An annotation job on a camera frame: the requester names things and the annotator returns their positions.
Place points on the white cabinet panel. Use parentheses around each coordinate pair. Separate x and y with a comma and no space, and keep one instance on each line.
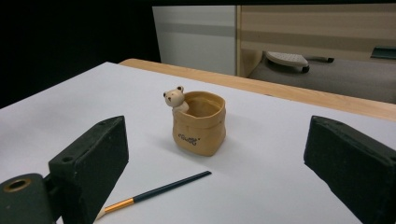
(199,37)

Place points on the dark blue paintbrush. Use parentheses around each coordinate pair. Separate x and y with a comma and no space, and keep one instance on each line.
(162,190)

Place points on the white wheeled chair base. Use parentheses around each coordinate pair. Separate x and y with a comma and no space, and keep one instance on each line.
(291,60)

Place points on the tan bear pen holder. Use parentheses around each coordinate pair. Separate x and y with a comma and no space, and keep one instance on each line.
(200,127)

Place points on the beige striped wall panel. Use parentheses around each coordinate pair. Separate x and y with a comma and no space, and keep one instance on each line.
(314,29)

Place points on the dark green object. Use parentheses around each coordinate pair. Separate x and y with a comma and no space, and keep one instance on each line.
(383,52)

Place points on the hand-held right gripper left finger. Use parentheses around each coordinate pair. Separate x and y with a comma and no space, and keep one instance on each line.
(90,168)

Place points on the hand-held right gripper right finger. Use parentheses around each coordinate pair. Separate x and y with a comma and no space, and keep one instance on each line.
(351,161)

